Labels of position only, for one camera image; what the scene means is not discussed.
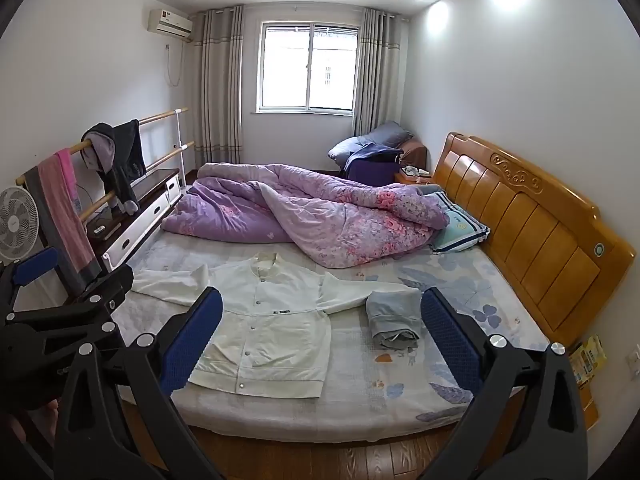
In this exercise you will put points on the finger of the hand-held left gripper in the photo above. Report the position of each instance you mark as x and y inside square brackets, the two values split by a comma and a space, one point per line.
[35, 264]
[102, 290]

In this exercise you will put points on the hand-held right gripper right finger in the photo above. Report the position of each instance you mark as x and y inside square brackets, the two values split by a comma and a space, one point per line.
[450, 345]

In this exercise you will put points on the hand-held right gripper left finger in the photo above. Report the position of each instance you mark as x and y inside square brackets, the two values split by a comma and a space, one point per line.
[195, 340]

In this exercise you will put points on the white button jacket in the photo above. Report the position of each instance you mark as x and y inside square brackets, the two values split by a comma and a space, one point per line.
[270, 330]

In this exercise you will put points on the white standing fan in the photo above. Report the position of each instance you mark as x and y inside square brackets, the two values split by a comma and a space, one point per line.
[17, 225]

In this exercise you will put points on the folded grey-blue garment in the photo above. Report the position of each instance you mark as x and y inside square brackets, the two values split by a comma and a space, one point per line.
[395, 317]

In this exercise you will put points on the pink and grey towel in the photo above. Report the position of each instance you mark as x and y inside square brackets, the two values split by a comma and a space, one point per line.
[57, 200]

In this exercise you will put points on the white drawer cabinet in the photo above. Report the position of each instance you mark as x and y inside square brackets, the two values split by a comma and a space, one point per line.
[145, 215]

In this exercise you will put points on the blue and white pillow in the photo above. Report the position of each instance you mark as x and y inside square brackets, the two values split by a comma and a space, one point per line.
[460, 227]

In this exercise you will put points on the grey lilac hanging garment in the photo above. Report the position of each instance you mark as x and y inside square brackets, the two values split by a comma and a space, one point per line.
[100, 152]

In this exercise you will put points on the dark hanging jacket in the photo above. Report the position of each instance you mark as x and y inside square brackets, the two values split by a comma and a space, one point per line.
[127, 160]

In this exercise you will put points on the wooden headboard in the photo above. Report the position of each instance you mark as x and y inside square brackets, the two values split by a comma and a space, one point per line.
[525, 230]

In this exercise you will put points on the yellow packet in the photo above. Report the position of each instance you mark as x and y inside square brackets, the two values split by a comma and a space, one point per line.
[590, 360]

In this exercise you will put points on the orange box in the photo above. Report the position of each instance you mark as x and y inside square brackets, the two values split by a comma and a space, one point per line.
[590, 405]

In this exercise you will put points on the wooden nightstand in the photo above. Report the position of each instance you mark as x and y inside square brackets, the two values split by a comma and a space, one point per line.
[400, 179]

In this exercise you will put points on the wooden bar rack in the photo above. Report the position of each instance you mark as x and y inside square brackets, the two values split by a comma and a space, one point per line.
[160, 116]

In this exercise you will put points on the purple floral quilt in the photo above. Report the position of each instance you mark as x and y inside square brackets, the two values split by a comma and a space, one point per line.
[325, 210]

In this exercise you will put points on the dark purple cloth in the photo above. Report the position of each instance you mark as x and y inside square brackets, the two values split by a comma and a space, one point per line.
[370, 167]

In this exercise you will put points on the grey striped curtain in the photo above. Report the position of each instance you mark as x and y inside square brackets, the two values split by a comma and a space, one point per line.
[375, 70]
[220, 85]

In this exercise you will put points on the white air conditioner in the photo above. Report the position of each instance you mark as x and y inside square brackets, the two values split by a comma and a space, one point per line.
[170, 22]

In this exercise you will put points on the window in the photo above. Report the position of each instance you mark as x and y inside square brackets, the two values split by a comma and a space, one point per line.
[307, 67]

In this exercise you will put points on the wall socket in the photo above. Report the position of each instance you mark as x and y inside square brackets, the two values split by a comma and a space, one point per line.
[634, 356]

